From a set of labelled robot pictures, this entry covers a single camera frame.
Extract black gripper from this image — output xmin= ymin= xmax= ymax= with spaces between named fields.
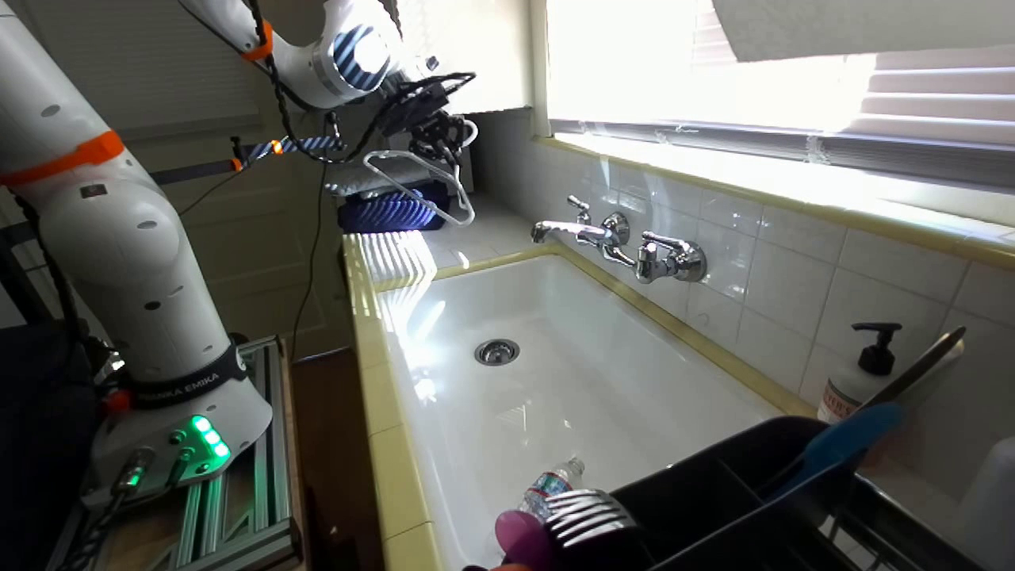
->
xmin=393 ymin=77 xmax=475 ymax=169

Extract metal sink drain strainer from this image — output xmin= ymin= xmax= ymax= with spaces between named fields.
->
xmin=471 ymin=337 xmax=523 ymax=372

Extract white sink basin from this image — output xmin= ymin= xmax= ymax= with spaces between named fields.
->
xmin=374 ymin=251 xmax=789 ymax=571

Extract clear plastic water bottle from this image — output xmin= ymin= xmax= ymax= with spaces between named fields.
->
xmin=520 ymin=455 xmax=586 ymax=522

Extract ribbed silver cup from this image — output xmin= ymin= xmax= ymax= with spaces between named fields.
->
xmin=543 ymin=487 xmax=644 ymax=551

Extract purple cup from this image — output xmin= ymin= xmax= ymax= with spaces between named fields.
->
xmin=491 ymin=508 xmax=559 ymax=571

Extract black dish rack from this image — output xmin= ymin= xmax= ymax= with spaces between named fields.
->
xmin=606 ymin=414 xmax=987 ymax=571

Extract white soap pump bottle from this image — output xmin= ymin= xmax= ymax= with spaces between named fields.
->
xmin=816 ymin=322 xmax=905 ymax=430

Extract blue dish brush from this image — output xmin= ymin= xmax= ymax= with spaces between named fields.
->
xmin=764 ymin=404 xmax=907 ymax=503

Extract white window blinds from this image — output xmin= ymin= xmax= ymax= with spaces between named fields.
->
xmin=852 ymin=46 xmax=1015 ymax=152

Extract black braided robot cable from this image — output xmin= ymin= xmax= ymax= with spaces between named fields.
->
xmin=250 ymin=0 xmax=353 ymax=161

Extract orange cable strap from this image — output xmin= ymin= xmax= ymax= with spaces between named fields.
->
xmin=241 ymin=18 xmax=278 ymax=68
xmin=0 ymin=132 xmax=131 ymax=190

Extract chrome wall faucet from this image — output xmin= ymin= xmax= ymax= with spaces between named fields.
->
xmin=525 ymin=190 xmax=711 ymax=287

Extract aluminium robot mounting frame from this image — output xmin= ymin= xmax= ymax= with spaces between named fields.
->
xmin=60 ymin=333 xmax=303 ymax=571

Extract long dark utensil handle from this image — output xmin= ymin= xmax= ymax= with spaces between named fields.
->
xmin=858 ymin=324 xmax=971 ymax=409

